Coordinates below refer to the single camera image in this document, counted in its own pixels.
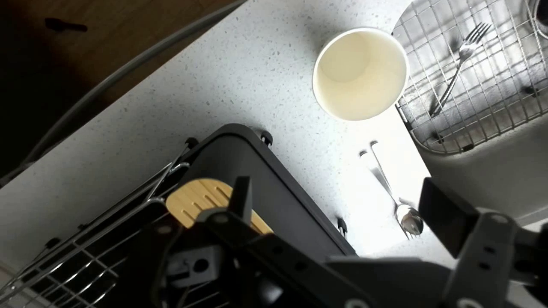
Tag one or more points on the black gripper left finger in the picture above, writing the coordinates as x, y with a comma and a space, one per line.
268, 257

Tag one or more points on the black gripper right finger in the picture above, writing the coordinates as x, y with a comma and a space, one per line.
480, 245

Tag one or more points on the patterned paper cup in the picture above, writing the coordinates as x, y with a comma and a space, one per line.
360, 74

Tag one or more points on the grey kitchen sink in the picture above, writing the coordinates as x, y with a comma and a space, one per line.
490, 177

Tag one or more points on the metal sink grid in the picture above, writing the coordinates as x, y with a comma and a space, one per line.
502, 86

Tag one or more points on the black utensil holder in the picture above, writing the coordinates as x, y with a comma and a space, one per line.
285, 189

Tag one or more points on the silver spoon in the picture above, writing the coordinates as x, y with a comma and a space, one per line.
408, 216

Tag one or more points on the wooden knife block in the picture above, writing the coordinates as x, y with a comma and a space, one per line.
194, 199

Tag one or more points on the silver fork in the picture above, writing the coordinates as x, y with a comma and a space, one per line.
465, 52

